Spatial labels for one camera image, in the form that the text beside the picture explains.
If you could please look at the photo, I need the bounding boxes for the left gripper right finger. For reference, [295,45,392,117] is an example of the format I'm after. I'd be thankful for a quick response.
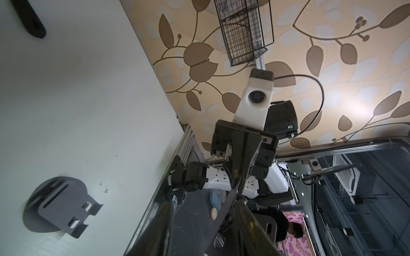
[233,199,280,256]

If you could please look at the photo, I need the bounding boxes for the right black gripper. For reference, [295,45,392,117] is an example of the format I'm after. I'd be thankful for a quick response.
[210,119,278,192]

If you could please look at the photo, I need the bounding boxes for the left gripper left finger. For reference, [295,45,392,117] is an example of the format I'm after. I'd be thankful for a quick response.
[126,201,175,256]

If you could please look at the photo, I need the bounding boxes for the grey phone stand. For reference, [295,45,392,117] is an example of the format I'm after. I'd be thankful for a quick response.
[22,177,102,239]
[205,181,240,253]

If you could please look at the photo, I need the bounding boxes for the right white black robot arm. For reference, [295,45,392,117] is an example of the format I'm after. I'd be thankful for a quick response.
[167,101,297,207]

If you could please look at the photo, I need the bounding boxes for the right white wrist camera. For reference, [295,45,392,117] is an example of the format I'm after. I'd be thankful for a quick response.
[233,69,274,130]

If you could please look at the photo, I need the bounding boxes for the right black wire basket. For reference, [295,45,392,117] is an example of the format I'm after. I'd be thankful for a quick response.
[214,0,275,67]

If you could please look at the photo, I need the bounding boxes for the green black handled tool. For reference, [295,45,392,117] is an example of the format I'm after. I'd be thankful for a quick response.
[10,0,47,39]

